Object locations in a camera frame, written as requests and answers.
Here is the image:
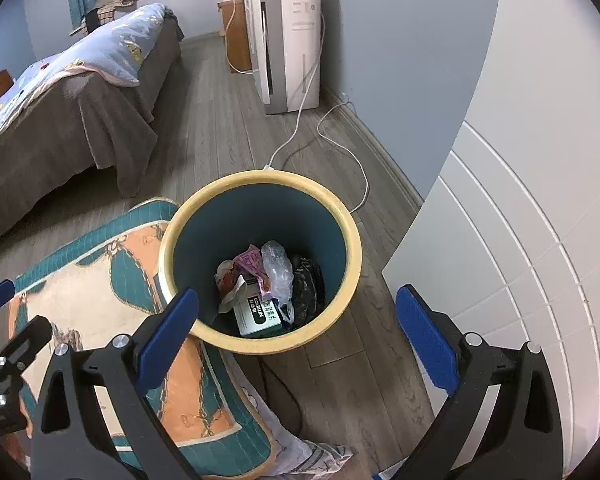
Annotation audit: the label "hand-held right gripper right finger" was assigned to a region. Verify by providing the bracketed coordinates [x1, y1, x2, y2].
[394, 284, 565, 480]

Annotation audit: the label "brown covered bed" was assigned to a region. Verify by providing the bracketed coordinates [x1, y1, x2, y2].
[0, 2, 186, 251]

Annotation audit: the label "white air purifier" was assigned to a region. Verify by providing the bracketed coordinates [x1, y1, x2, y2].
[242, 0, 323, 116]

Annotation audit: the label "red white wrapper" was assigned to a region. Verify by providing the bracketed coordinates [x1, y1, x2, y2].
[215, 259, 246, 313]

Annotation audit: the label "white dark green medicine box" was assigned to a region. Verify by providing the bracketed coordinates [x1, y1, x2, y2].
[232, 280, 286, 338]

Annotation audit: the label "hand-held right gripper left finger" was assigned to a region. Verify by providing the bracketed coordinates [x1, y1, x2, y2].
[41, 286, 201, 480]

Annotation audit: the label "white wardrobe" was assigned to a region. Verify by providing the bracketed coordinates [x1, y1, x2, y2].
[381, 0, 600, 461]

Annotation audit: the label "white printed cloth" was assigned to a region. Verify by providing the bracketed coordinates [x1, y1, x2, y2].
[257, 395, 353, 478]

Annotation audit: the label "light blue printed quilt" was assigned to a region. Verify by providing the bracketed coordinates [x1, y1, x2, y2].
[0, 2, 167, 161]

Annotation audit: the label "black plastic bag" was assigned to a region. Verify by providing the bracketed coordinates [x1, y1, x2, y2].
[290, 255, 327, 331]

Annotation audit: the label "thin white cable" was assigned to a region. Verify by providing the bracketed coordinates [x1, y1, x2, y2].
[317, 91, 370, 215]

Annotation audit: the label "thick white power cable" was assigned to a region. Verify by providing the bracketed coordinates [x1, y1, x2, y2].
[262, 10, 326, 171]

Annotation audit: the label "wooden cabinet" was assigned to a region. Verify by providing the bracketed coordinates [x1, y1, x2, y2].
[217, 0, 255, 73]

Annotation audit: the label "teal orange patterned cushion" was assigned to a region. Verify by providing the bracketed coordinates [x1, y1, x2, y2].
[7, 197, 276, 480]

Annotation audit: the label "plaid clothes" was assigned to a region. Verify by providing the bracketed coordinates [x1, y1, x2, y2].
[97, 0, 153, 23]

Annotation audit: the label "yellow rimmed teal trash bin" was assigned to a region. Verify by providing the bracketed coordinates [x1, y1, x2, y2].
[158, 170, 363, 356]

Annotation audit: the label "pink snack wrapper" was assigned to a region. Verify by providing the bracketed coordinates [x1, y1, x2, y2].
[232, 244, 271, 301]

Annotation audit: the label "white cabinet cable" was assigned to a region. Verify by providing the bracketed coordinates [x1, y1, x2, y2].
[226, 0, 256, 75]

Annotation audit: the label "clear plastic bag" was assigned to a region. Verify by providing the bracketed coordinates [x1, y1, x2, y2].
[261, 240, 296, 323]

